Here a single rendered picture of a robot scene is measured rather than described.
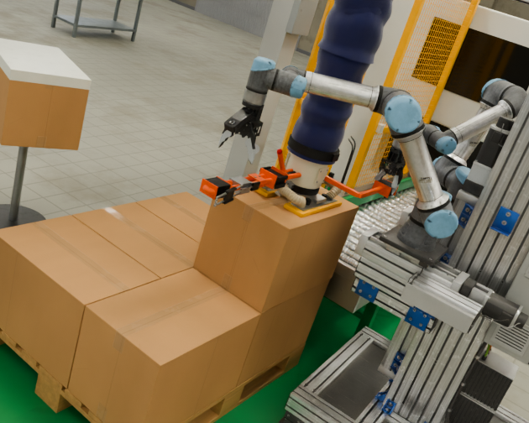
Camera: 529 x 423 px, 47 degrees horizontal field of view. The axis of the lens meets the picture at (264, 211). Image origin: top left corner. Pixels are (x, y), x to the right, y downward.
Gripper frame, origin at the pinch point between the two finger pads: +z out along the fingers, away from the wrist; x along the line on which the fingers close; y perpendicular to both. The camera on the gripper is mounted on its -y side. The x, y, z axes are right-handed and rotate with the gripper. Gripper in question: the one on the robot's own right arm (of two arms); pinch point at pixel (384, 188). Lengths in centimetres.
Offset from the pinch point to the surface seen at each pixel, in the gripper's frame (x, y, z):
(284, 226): -11, 61, 14
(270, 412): 6, 42, 108
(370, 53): -16, 31, -56
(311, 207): -13.8, 37.3, 11.4
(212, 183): -27, 93, 0
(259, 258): -16, 61, 32
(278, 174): -25, 53, 0
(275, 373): -9, 19, 106
